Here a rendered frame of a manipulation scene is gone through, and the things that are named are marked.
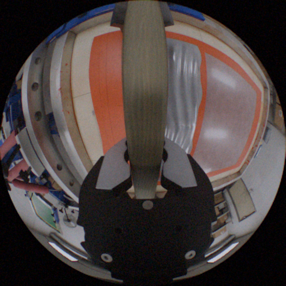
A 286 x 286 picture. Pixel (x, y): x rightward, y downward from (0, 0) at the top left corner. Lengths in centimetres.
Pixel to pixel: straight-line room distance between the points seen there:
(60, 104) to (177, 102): 21
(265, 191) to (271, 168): 71
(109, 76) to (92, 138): 13
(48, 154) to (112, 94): 19
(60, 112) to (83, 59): 11
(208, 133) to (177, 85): 13
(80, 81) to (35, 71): 14
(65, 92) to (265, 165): 395
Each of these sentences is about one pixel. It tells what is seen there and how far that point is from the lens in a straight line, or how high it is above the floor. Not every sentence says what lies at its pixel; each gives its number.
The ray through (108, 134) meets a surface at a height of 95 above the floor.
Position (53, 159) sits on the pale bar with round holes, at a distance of 26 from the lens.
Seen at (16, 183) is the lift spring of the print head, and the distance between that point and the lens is 70.
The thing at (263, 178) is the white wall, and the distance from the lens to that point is 389.
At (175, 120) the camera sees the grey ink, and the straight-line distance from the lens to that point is 17.
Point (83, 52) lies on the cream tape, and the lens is 23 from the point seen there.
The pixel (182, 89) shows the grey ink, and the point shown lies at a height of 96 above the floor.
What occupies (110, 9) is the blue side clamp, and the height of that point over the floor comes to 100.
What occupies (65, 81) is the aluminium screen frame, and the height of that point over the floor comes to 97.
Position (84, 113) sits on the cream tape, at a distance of 20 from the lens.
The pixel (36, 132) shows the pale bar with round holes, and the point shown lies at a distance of 23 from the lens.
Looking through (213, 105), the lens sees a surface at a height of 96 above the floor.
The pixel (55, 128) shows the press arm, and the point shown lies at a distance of 37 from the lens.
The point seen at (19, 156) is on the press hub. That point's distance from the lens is 78.
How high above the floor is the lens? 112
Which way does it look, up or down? 58 degrees down
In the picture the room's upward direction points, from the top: 180 degrees clockwise
